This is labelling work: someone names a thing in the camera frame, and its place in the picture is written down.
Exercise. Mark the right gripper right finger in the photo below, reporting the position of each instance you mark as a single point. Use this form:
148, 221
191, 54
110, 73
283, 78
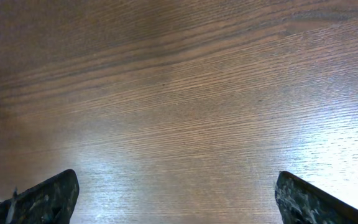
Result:
300, 202

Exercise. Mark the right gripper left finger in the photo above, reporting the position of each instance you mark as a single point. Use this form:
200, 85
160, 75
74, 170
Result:
49, 202

